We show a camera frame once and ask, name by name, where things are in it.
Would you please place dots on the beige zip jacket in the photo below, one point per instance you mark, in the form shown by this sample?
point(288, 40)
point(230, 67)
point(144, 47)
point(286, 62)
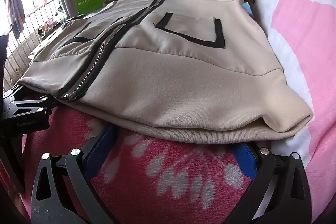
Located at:
point(170, 69)

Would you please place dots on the metal window railing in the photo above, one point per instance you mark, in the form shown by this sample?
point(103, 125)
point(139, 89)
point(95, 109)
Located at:
point(29, 29)

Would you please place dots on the pink floral fleece blanket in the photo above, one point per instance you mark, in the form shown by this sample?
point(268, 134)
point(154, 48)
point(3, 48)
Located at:
point(168, 182)

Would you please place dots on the dark hanging clothes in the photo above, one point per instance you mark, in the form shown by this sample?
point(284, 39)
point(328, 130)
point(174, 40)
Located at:
point(15, 14)

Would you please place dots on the pink turquoise printed quilt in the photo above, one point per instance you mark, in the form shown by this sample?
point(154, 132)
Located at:
point(302, 43)

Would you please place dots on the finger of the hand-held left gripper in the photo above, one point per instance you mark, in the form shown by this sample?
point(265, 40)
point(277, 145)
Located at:
point(29, 103)

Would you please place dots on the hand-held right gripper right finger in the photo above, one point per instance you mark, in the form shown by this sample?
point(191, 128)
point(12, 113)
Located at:
point(245, 158)

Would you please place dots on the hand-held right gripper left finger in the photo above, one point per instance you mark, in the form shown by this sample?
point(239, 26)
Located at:
point(101, 145)

